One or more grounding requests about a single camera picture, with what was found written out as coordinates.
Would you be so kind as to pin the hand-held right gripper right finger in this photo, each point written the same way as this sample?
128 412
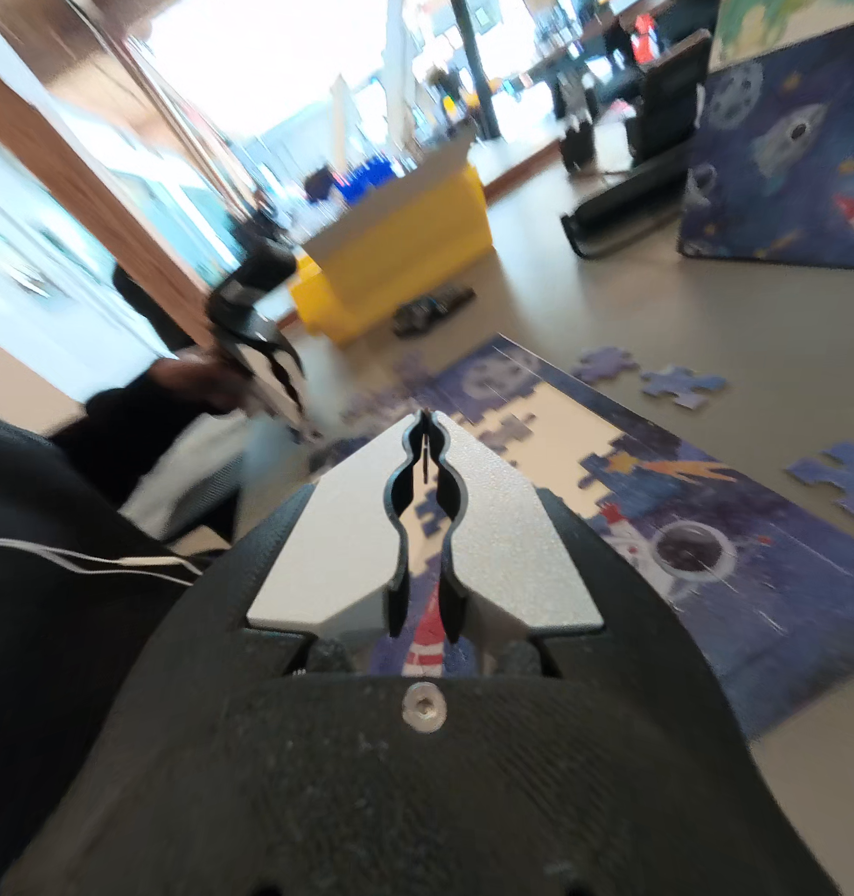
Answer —
518 553

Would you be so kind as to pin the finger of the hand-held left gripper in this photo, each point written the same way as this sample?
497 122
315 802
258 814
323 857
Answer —
273 395
294 374

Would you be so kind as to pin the person's left forearm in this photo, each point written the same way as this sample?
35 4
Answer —
119 434

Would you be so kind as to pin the pale porthole joined puzzle pieces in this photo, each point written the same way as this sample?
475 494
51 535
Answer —
425 458

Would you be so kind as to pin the small black device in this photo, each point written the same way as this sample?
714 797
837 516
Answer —
577 147

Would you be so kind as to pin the yellow box with white flap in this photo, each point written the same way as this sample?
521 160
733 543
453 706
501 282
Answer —
399 259

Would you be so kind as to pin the person's left hand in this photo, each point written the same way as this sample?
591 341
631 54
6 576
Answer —
196 381

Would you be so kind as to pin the black flat device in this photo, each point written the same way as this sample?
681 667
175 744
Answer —
434 311

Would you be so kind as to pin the joined blue puzzle pieces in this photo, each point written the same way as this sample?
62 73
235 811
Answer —
843 479

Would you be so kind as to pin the space jigsaw puzzle tray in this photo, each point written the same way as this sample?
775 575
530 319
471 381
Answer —
560 420

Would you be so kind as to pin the wooden pillar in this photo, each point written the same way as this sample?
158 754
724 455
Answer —
84 182

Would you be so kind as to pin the dark metal post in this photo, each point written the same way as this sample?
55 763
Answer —
476 70

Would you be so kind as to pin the blue container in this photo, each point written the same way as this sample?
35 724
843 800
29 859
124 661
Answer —
371 178

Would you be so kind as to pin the purple starry puzzle piece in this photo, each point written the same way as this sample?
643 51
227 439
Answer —
604 365

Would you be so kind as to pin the blue and white puzzle piece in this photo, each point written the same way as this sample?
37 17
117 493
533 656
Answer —
682 386

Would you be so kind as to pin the long black case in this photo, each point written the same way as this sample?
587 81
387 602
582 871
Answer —
623 210

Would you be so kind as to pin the illustrated puzzle box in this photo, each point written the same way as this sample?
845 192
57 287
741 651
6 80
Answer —
784 161

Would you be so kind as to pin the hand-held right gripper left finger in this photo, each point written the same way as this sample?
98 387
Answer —
329 560

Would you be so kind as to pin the joined satellite puzzle piece cluster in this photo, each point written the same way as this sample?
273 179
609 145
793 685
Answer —
507 430

